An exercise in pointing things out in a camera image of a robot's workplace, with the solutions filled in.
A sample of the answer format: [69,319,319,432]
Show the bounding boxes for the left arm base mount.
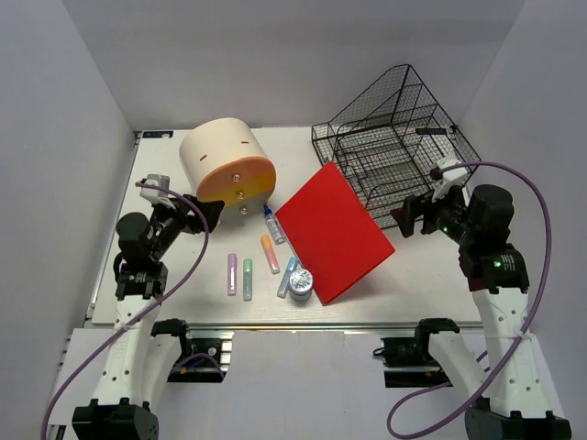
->
[168,328,234,384]

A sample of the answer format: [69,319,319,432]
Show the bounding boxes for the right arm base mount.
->
[372,337,449,389]

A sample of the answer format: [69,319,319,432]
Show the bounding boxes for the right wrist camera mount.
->
[430,154,469,203]

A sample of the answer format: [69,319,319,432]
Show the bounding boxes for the purple highlighter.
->
[227,253,238,296]

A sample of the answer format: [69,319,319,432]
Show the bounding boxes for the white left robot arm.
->
[72,194,224,439]

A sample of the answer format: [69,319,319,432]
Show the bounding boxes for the blue highlighter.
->
[277,257,298,299]

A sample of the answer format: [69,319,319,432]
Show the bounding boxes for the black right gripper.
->
[390,179,477,245]

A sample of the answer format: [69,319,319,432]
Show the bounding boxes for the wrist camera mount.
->
[139,174,172,207]
[430,154,469,203]

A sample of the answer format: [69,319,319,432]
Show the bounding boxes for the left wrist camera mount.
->
[139,174,172,207]

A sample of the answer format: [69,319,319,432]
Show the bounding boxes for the aluminium table edge rail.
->
[82,320,485,333]

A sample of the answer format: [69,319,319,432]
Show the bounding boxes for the orange highlighter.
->
[260,235,280,274]

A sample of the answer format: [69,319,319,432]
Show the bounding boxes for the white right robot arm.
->
[391,184,571,439]

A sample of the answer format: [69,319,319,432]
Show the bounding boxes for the red folder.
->
[276,162,395,305]

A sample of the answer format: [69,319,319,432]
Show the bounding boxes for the black wire mesh rack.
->
[311,64,480,229]

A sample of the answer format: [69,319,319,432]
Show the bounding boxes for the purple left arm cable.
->
[40,180,211,440]

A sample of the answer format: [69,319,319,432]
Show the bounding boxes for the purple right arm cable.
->
[387,160,550,437]

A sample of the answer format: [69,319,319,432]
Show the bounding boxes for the round blue slime jar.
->
[288,269,314,302]

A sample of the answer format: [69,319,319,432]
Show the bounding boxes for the green highlighter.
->
[243,258,253,302]

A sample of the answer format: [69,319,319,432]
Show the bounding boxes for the clear blue-capped spray bottle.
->
[263,203,286,245]

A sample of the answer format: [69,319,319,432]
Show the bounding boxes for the round cream drawer organizer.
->
[179,117,277,222]

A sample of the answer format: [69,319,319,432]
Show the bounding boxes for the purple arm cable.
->
[40,180,211,440]
[387,160,550,437]

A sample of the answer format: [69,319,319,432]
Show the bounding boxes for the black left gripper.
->
[150,195,224,261]

